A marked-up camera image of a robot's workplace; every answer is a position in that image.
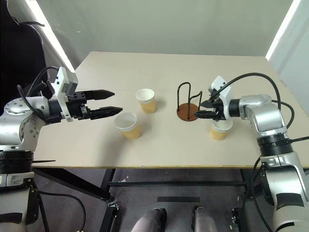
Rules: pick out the black metal stand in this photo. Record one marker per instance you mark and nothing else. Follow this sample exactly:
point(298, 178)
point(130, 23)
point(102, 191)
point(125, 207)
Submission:
point(32, 205)

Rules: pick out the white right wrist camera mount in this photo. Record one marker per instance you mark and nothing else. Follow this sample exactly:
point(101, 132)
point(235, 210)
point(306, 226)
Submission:
point(225, 96)

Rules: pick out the black metal table frame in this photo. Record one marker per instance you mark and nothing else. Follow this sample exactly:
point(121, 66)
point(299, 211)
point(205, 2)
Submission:
point(169, 183)

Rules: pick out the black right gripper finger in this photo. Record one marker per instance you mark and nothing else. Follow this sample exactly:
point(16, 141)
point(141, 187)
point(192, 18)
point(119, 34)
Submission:
point(207, 104)
point(205, 114)

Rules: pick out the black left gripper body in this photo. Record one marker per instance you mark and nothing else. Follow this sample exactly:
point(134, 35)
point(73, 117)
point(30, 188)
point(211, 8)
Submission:
point(76, 106)

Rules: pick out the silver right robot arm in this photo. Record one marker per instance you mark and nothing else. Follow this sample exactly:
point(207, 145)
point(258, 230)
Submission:
point(268, 116)

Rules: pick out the black tape strip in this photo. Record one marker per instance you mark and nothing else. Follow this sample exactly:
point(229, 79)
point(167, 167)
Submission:
point(178, 199)

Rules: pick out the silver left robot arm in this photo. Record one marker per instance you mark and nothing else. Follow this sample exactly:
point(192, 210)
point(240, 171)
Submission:
point(14, 116)

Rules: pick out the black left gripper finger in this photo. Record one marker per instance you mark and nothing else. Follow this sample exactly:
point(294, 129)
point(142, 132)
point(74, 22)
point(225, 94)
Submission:
point(99, 94)
point(106, 111)

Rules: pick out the yellow ribbed paper cup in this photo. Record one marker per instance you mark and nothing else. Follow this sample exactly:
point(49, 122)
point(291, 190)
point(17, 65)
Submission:
point(131, 131)
point(218, 134)
point(147, 105)

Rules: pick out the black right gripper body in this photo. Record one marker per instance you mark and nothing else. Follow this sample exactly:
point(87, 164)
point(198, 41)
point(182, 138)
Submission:
point(217, 107)

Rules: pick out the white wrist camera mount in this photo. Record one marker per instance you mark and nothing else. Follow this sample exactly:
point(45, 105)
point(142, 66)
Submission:
point(63, 82)
point(225, 96)

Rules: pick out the dark rounded robot foot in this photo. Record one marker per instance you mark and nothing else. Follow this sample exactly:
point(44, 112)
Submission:
point(204, 221)
point(150, 221)

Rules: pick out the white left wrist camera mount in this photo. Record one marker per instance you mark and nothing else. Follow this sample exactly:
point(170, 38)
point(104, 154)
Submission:
point(63, 82)

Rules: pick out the black chair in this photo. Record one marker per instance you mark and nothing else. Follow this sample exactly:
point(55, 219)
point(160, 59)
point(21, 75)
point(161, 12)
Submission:
point(19, 53)

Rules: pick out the white slanted panel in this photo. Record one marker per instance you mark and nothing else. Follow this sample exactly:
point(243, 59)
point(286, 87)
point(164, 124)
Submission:
point(51, 41)
point(289, 36)

